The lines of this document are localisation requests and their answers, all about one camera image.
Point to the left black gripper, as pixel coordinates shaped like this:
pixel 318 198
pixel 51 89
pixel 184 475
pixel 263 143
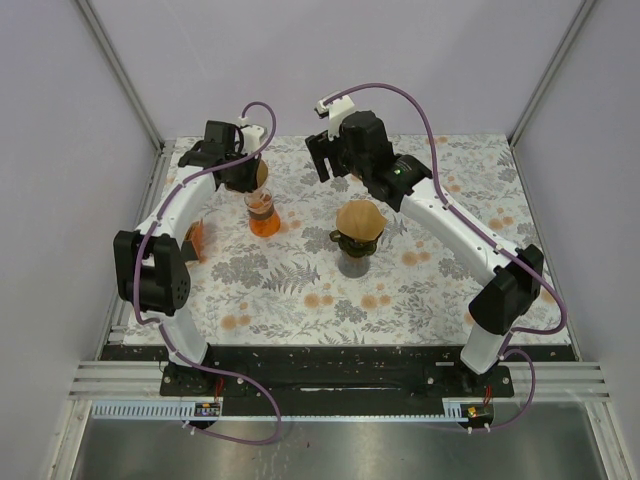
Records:
pixel 250 184

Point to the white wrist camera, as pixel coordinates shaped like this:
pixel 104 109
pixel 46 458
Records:
pixel 254 136
pixel 335 111

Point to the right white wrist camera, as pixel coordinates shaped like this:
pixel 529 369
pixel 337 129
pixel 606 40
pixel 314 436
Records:
pixel 335 111

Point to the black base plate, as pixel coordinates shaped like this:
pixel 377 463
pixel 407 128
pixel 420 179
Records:
pixel 435 371

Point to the coffee filter pack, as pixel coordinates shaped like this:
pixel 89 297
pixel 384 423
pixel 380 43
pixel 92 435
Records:
pixel 192 248

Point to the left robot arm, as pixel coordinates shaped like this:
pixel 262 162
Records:
pixel 151 267

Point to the green glass dripper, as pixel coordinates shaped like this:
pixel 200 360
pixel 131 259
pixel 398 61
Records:
pixel 352 247

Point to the orange liquid glass carafe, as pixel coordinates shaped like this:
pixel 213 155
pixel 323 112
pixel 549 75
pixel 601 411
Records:
pixel 264 221

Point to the floral table mat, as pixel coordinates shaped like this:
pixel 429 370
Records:
pixel 287 289

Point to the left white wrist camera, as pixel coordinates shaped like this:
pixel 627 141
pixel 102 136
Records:
pixel 254 136

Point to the white slotted cable duct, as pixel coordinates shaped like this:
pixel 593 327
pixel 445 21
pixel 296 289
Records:
pixel 200 411

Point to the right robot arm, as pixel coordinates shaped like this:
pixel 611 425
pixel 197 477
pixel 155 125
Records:
pixel 356 143

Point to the brown paper coffee filter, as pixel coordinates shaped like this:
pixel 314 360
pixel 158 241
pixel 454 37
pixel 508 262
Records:
pixel 360 220

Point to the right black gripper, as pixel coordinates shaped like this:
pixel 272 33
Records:
pixel 320 147

